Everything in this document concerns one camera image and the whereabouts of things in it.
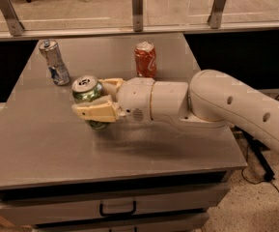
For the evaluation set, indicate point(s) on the left metal railing bracket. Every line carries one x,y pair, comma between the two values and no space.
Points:
14,25

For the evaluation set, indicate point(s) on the black drawer handle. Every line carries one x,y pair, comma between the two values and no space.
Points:
117,210

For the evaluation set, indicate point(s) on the middle metal railing bracket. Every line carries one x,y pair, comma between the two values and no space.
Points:
137,15

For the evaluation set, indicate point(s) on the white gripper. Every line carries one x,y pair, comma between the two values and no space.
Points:
134,97

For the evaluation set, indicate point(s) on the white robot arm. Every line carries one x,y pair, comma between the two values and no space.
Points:
209,100

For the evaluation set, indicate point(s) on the black metal stand leg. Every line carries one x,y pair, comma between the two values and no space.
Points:
255,145

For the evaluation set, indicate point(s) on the lower grey drawer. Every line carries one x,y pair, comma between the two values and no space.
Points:
172,223

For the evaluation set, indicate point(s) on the red soda can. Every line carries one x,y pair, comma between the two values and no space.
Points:
145,59

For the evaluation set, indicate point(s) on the crushed silver blue can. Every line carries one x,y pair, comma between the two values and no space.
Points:
51,52

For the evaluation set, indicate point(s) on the right metal railing bracket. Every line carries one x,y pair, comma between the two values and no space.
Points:
215,17

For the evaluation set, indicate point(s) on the grey drawer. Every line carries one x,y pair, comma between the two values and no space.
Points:
85,206
172,223

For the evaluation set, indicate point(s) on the metal railing bracket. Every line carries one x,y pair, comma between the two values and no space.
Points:
215,17
14,25
137,15

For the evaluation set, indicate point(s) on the upper grey drawer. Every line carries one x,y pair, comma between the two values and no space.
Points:
85,206

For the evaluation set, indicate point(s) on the green soda can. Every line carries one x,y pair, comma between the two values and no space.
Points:
86,88

